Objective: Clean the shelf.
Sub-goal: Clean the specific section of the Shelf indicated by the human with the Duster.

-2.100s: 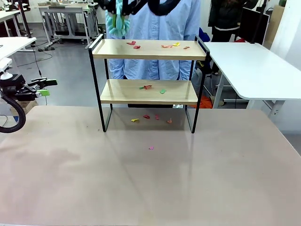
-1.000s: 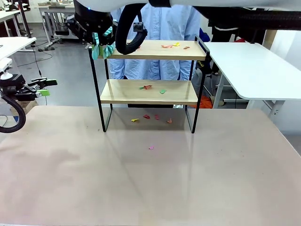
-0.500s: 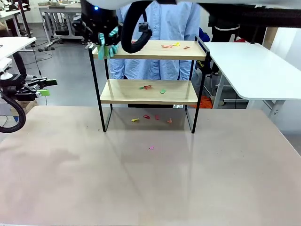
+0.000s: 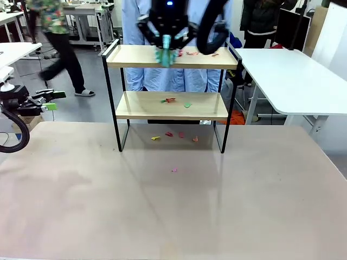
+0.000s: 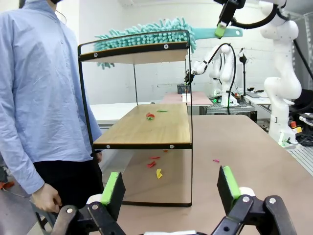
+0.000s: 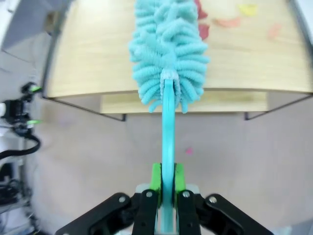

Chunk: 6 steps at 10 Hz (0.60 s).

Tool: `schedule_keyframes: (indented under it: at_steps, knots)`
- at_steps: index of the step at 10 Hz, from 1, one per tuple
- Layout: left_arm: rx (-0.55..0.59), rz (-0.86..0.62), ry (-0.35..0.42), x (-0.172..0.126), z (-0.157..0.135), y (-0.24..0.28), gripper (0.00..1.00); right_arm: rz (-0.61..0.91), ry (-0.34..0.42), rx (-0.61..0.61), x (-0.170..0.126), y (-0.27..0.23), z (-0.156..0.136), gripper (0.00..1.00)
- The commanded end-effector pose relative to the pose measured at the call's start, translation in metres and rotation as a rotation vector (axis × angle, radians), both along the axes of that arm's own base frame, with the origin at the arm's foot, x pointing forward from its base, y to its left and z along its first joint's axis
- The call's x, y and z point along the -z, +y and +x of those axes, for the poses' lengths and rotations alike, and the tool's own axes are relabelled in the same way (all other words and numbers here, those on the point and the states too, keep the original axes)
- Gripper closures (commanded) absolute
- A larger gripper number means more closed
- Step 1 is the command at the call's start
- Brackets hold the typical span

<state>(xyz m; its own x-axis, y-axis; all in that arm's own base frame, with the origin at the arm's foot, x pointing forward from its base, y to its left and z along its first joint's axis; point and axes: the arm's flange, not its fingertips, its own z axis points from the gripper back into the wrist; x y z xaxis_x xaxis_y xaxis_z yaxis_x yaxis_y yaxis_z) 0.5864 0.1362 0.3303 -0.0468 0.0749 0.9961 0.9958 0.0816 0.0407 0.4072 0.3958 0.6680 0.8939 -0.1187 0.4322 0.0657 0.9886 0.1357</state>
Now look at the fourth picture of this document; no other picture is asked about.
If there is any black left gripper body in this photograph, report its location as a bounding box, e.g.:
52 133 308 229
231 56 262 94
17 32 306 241
0 85 41 117

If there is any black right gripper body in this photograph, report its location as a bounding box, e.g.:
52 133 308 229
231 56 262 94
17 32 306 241
149 0 190 36

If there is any teal microfibre duster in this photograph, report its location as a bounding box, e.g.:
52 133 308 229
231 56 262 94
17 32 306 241
154 34 179 68

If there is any cardboard box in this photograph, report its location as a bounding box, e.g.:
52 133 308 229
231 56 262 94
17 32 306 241
12 115 46 133

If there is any person in floral shirt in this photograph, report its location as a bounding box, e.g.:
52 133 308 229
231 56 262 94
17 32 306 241
26 0 97 98

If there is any person in blue shirt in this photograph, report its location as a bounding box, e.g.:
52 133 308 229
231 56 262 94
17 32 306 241
120 0 231 93

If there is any blue object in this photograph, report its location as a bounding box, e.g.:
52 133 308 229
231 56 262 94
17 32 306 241
229 30 243 49

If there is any white rounded side table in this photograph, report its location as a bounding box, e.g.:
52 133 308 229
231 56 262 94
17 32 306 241
0 42 43 68

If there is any grey plastic bin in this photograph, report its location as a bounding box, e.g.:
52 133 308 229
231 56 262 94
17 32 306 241
221 78 234 102

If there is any grey-white background workbench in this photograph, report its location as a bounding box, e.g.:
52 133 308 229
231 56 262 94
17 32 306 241
62 2 114 53

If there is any person in black clothes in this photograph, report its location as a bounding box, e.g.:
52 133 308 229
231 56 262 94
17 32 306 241
240 0 292 49

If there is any white background desk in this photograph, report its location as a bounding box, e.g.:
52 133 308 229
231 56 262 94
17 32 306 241
0 10 25 43

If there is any orange cloth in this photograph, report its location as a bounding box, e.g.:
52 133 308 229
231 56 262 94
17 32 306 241
224 109 246 125

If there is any black monitor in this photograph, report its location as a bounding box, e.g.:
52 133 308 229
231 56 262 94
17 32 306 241
276 8 311 51

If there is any large white table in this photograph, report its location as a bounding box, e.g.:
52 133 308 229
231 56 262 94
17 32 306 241
235 48 347 137

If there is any brown cardboard sheet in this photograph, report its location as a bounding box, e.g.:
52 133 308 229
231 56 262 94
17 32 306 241
303 5 329 56

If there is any white board panel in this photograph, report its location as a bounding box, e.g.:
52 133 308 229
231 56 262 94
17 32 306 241
311 0 347 67

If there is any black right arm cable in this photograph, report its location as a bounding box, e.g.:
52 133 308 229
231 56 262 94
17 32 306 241
196 0 230 56

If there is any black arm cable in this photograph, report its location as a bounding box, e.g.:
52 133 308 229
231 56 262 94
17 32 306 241
0 108 30 154
196 0 230 56

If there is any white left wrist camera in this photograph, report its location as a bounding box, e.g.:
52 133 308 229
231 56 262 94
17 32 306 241
0 66 15 93

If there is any two-tier wooden black-frame shelf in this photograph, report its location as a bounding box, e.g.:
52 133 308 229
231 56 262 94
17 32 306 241
101 38 243 154

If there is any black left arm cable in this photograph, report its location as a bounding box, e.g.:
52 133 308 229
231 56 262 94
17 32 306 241
0 108 30 154

